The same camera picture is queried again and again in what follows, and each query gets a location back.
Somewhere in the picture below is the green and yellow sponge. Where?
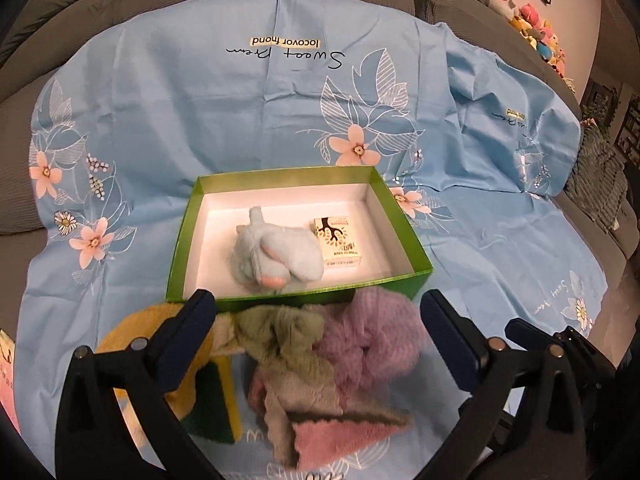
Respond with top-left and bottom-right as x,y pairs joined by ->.
180,355 -> 244,445

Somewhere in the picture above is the cartoon printed cloth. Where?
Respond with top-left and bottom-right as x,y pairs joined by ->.
0,327 -> 21,436

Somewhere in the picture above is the pile of colourful plush toys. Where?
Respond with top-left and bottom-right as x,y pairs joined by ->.
480,0 -> 576,91

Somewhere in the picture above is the purple cloth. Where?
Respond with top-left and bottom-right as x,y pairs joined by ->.
317,287 -> 426,396

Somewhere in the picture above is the yellow fluffy cloth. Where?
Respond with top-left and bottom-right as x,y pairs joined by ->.
95,302 -> 246,446

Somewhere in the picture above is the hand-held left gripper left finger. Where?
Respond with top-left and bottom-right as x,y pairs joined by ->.
55,289 -> 226,480

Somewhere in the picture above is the grey knitted cushion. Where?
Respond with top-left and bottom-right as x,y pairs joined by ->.
565,120 -> 631,241

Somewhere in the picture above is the dark wall shelf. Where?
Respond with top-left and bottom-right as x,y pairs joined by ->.
582,77 -> 640,161

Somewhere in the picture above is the pink and grey cloth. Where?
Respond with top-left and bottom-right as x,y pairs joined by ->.
247,370 -> 413,466

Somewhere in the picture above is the sage green cloth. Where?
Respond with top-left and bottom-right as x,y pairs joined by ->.
232,305 -> 336,386

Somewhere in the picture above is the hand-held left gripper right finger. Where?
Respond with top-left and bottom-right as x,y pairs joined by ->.
420,289 -> 588,480

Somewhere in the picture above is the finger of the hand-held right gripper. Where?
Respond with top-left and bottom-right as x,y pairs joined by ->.
504,317 -> 568,356

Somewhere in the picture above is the green cardboard box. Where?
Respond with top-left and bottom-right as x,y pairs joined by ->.
166,165 -> 433,311

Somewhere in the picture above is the white tissue pack tree print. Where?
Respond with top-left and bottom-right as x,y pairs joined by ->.
312,215 -> 362,268

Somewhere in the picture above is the light blue floral bed sheet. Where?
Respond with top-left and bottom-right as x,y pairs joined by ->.
12,0 -> 608,480

